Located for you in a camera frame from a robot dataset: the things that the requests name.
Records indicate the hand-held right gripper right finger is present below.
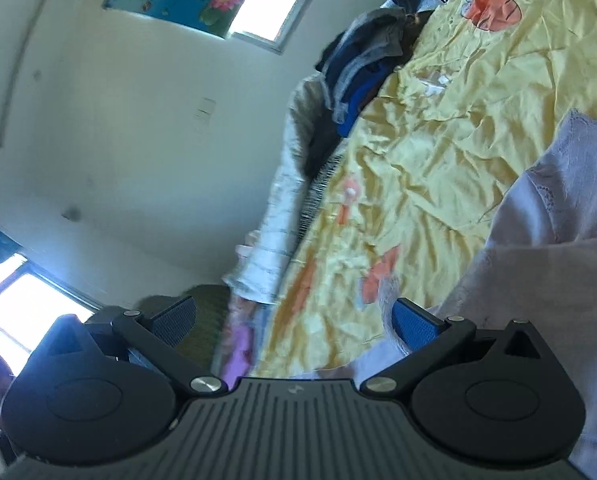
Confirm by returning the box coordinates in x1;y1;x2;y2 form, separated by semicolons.
359;297;552;401

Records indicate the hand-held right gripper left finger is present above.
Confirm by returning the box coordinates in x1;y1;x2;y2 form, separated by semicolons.
44;295;228;399

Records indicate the light lavender garment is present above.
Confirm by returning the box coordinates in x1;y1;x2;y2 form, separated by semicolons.
303;108;597;478

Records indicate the pile of blue grey clothes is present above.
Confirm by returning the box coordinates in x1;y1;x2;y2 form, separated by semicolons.
315;6;435;139

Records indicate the olive green cushion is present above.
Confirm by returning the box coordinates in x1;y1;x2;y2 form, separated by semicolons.
134;284;232;375

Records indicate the purple cloth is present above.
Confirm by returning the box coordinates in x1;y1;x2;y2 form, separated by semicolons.
220;294;274;380

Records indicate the window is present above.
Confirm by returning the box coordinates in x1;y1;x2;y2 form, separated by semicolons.
0;225;102;361
227;0;335;55

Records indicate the white grey checked cloth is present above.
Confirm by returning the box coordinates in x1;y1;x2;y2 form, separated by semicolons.
222;74;350;306

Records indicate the yellow printed bed sheet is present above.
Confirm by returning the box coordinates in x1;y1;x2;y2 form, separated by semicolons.
252;0;597;380

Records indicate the white wall switch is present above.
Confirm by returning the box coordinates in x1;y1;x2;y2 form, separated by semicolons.
193;97;217;134

